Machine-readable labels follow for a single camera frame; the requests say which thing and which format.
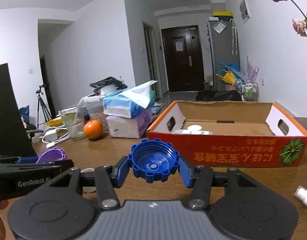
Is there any purple screw cap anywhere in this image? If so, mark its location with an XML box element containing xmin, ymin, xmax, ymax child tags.
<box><xmin>35</xmin><ymin>147</ymin><xmax>67</xmax><ymax>164</ymax></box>

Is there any blue screw cap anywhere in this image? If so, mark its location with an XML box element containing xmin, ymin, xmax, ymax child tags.
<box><xmin>128</xmin><ymin>139</ymin><xmax>179</xmax><ymax>183</ymax></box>

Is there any white screw cap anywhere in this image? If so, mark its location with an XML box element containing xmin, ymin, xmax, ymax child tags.
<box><xmin>186</xmin><ymin>125</ymin><xmax>202</xmax><ymax>131</ymax></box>

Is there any green spray bottle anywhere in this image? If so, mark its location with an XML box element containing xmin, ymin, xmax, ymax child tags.
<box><xmin>294</xmin><ymin>186</ymin><xmax>307</xmax><ymax>207</ymax></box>

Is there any cotton swab plastic box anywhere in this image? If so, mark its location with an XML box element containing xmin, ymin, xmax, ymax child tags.
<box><xmin>173</xmin><ymin>129</ymin><xmax>213</xmax><ymax>135</ymax></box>

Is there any person's left hand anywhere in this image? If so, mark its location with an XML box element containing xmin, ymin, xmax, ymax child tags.
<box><xmin>0</xmin><ymin>200</ymin><xmax>9</xmax><ymax>240</ymax></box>

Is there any black paper bag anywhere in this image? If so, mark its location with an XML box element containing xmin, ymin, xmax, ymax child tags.
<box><xmin>0</xmin><ymin>63</ymin><xmax>36</xmax><ymax>157</ymax></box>

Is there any purple tissue pack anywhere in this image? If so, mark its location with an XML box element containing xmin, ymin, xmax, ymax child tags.
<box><xmin>106</xmin><ymin>108</ymin><xmax>153</xmax><ymax>139</ymax></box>

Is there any red cardboard box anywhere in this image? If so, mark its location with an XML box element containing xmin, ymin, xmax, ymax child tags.
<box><xmin>147</xmin><ymin>101</ymin><xmax>307</xmax><ymax>167</ymax></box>

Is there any yellow packet on table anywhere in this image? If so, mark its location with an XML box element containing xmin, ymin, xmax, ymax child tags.
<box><xmin>45</xmin><ymin>117</ymin><xmax>63</xmax><ymax>127</ymax></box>

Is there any orange fruit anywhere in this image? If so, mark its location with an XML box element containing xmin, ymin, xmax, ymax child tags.
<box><xmin>83</xmin><ymin>120</ymin><xmax>103</xmax><ymax>140</ymax></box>

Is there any clear glass with straw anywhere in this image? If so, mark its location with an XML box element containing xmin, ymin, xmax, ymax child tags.
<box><xmin>59</xmin><ymin>105</ymin><xmax>85</xmax><ymax>140</ymax></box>

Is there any blue tissue pack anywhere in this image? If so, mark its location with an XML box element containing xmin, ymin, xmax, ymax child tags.
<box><xmin>102</xmin><ymin>80</ymin><xmax>158</xmax><ymax>119</ymax></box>

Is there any clear food storage container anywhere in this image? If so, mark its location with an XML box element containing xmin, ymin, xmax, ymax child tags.
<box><xmin>82</xmin><ymin>95</ymin><xmax>108</xmax><ymax>131</ymax></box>

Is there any black bag on chair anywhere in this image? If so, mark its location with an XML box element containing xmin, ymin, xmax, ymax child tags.
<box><xmin>196</xmin><ymin>90</ymin><xmax>242</xmax><ymax>102</ymax></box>

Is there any black gripper on container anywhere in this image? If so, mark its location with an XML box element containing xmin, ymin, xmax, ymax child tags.
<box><xmin>89</xmin><ymin>76</ymin><xmax>127</xmax><ymax>96</ymax></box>

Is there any yellow bag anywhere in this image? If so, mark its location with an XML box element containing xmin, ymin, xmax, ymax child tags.
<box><xmin>215</xmin><ymin>70</ymin><xmax>237</xmax><ymax>85</ymax></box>

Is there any purple feather decoration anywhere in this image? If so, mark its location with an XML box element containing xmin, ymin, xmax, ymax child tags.
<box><xmin>246</xmin><ymin>56</ymin><xmax>259</xmax><ymax>83</ymax></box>

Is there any dark entrance door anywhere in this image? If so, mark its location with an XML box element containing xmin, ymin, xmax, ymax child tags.
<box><xmin>162</xmin><ymin>25</ymin><xmax>204</xmax><ymax>92</ymax></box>

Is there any grey refrigerator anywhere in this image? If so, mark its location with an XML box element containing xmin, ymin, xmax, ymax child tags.
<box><xmin>207</xmin><ymin>20</ymin><xmax>240</xmax><ymax>90</ymax></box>

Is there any yellow black box on fridge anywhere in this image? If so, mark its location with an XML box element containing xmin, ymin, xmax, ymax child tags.
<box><xmin>213</xmin><ymin>11</ymin><xmax>233</xmax><ymax>17</ymax></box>

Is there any white charger with cable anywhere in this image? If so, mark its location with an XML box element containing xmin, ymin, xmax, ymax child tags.
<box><xmin>40</xmin><ymin>125</ymin><xmax>70</xmax><ymax>149</ymax></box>

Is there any camera tripod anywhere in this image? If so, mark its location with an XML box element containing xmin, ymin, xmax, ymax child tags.
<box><xmin>36</xmin><ymin>83</ymin><xmax>52</xmax><ymax>128</ymax></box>

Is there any wire rack with bottles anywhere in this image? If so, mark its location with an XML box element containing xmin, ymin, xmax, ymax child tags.
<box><xmin>236</xmin><ymin>82</ymin><xmax>259</xmax><ymax>102</ymax></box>

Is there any wall electrical panel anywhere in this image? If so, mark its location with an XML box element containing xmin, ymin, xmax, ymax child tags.
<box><xmin>239</xmin><ymin>0</ymin><xmax>250</xmax><ymax>23</ymax></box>

